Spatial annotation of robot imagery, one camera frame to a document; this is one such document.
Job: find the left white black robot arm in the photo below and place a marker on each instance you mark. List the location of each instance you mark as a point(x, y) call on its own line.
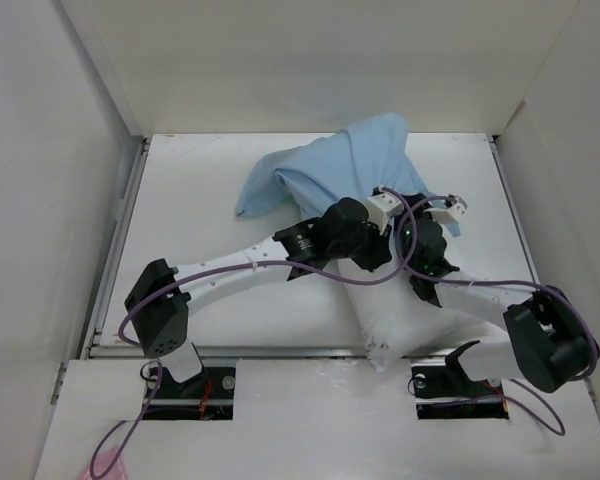
point(163, 298)

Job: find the right aluminium rail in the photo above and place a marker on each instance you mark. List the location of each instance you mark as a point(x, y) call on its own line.
point(492, 139)

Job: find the pink plastic bag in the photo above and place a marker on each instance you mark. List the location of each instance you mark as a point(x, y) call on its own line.
point(106, 461)

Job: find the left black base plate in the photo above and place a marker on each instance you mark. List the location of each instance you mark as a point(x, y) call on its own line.
point(221, 378)

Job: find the aluminium rail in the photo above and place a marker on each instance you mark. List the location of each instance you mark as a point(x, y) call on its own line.
point(492, 139)
point(127, 352)
point(105, 281)

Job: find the light blue pillowcase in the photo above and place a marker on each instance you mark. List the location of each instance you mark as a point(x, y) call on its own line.
point(350, 163)

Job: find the front aluminium rail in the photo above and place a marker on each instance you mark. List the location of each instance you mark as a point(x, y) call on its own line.
point(127, 352)

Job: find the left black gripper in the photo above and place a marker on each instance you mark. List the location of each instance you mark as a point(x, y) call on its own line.
point(380, 247)

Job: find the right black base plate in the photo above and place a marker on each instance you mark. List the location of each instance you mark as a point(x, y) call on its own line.
point(442, 381)

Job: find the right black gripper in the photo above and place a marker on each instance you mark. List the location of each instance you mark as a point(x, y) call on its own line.
point(408, 200)

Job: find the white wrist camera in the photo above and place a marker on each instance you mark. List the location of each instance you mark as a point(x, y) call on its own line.
point(382, 206)
point(451, 212)

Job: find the white pillow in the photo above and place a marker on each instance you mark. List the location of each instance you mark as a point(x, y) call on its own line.
point(388, 321)

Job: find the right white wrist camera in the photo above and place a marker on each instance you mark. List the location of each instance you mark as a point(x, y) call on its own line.
point(451, 212)

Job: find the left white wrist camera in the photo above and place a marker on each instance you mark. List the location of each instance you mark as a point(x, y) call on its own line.
point(382, 206)

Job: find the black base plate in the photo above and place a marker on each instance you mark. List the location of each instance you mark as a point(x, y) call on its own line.
point(442, 381)
point(221, 378)

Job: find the left aluminium rail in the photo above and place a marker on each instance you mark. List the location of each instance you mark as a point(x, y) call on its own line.
point(105, 281)

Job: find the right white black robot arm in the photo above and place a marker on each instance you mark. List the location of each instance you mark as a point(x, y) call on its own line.
point(548, 343)

